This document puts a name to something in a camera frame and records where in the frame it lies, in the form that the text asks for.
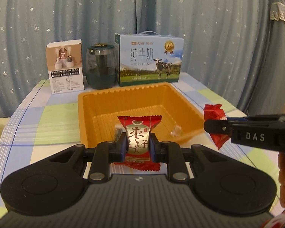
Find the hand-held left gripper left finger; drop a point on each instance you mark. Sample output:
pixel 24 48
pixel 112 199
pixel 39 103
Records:
pixel 124 148

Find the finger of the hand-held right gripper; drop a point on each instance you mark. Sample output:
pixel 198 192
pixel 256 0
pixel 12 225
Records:
pixel 217 127
pixel 263 118

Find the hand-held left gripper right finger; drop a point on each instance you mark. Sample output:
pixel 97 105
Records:
pixel 153 148

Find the plain red snack packet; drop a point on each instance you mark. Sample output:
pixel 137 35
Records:
pixel 212 112

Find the red silver-label snack packet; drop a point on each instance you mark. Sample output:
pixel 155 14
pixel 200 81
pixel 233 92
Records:
pixel 138 133

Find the orange plastic tray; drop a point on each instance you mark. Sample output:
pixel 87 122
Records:
pixel 133 102

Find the clear wrapped candy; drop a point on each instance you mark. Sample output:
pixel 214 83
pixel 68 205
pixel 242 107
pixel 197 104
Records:
pixel 176 131

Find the checkered tablecloth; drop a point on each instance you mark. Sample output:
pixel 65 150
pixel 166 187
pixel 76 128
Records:
pixel 49 123

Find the dark green glass jar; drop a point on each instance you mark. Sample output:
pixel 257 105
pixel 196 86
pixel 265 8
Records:
pixel 101 68

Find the white product box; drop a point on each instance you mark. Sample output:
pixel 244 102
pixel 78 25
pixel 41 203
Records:
pixel 65 68

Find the blue star curtain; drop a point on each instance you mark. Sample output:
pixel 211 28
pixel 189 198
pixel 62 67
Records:
pixel 38 16

